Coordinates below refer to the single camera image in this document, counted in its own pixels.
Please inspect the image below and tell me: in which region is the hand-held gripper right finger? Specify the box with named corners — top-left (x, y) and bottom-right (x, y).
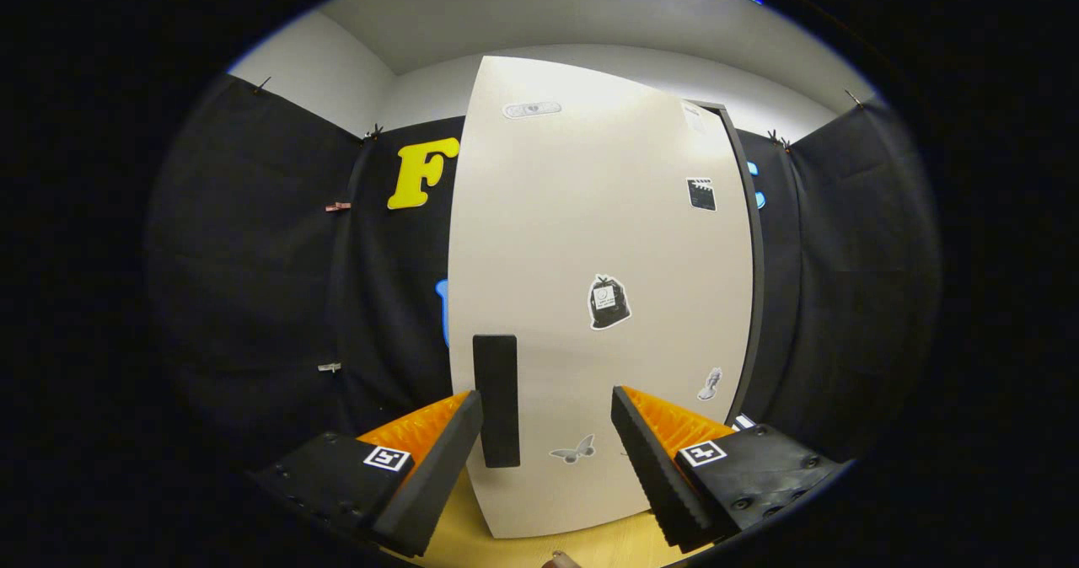
top-left (611, 385), bottom-right (844, 554)

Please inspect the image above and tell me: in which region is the black cabinet door handle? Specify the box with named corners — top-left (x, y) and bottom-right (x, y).
top-left (472, 334), bottom-right (521, 469)

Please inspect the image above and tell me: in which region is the grey shoe cabinet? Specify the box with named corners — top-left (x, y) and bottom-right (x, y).
top-left (687, 99), bottom-right (766, 426)

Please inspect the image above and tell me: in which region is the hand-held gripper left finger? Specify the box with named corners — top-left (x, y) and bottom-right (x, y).
top-left (253, 389), bottom-right (486, 559)

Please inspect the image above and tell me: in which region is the black backdrop cloth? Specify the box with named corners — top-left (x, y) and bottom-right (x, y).
top-left (143, 75), bottom-right (941, 468)

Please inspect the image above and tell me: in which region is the beige shoe cabinet door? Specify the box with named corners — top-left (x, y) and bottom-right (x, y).
top-left (447, 56), bottom-right (755, 539)

